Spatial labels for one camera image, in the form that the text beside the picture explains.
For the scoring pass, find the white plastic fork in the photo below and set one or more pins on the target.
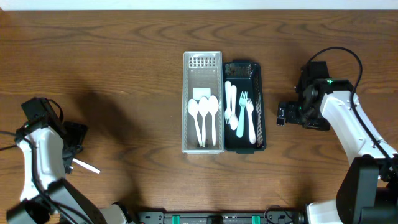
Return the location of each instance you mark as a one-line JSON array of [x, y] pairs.
[[242, 103], [250, 109], [227, 113]]

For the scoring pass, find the white label sticker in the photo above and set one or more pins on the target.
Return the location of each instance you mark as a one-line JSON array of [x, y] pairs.
[[199, 93]]

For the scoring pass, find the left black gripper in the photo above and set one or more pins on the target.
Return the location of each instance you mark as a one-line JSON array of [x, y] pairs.
[[76, 140]]

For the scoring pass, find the white plastic spoon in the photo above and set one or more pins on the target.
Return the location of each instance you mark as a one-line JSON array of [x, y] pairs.
[[233, 119], [203, 110], [86, 166], [213, 109], [193, 111]]

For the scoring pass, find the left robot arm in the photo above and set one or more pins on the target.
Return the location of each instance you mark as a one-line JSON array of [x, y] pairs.
[[49, 144]]

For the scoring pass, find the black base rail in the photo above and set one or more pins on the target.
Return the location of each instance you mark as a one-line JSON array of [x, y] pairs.
[[272, 215]]

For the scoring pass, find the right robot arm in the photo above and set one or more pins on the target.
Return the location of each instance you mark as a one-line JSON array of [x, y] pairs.
[[368, 193]]

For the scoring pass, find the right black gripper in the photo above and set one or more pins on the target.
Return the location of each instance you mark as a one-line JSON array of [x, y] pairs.
[[286, 113]]

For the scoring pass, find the black plastic mesh basket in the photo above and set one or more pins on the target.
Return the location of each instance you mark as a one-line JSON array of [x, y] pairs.
[[246, 76]]

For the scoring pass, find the clear plastic mesh basket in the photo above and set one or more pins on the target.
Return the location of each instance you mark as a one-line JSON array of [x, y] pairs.
[[202, 69]]

